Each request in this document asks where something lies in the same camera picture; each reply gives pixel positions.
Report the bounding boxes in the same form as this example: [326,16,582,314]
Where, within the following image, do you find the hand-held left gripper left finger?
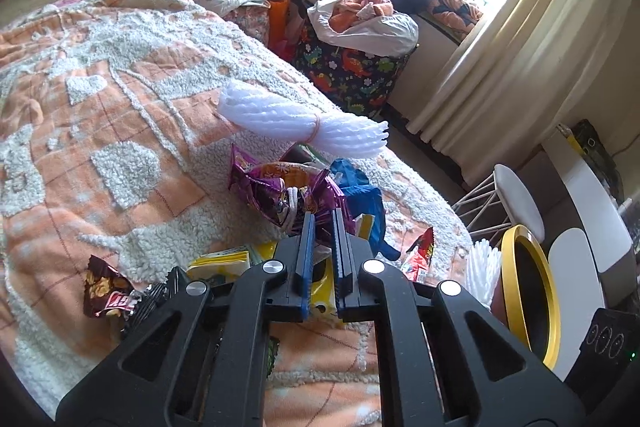
[55,212,317,427]

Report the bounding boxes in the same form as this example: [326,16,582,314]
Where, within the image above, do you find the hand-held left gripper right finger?
[331,209,587,427]

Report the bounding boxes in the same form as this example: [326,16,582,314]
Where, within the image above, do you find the yellow packet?
[252,239,337,319]

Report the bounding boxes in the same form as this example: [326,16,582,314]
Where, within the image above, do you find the purple snack bag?
[228,143,351,238]

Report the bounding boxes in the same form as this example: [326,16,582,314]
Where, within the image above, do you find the yellow rimmed trash bin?
[492,224,562,369]

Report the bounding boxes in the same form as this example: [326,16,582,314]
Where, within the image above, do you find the red snack wrapper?
[400,227,436,283]

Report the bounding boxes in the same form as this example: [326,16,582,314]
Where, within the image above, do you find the yellow drink carton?
[186,246,251,285]

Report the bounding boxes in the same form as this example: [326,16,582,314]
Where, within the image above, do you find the white foam net bundle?
[216,81,390,156]

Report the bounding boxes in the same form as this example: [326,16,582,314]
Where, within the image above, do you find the white desk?
[542,127,636,275]

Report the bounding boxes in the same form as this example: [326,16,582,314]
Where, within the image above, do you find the black striped wrapper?
[120,266,187,340]

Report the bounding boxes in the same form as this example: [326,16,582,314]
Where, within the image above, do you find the yellow and black box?
[565,119,623,202]

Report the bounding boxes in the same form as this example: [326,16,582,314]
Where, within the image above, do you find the dinosaur print storage bag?
[292,24,411,120]

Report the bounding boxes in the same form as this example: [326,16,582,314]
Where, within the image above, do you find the brown snack wrapper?
[82,255,146,320]

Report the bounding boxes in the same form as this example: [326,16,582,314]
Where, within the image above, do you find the white plastic bag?
[307,0,420,58]

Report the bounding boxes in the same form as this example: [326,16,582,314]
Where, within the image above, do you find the orange and white tufted blanket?
[0,0,473,418]

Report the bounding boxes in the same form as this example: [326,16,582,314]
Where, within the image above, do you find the orange cloth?
[327,0,401,32]

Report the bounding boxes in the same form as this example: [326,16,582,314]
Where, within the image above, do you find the orange bag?
[265,0,292,52]

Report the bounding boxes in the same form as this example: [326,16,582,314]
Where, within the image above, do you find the orange and dark print blanket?
[430,0,486,40]

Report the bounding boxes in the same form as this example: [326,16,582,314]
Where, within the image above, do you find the cream curtain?
[407,0,616,152]

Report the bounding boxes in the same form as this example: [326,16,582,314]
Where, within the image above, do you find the white stool with wire legs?
[452,163,546,243]

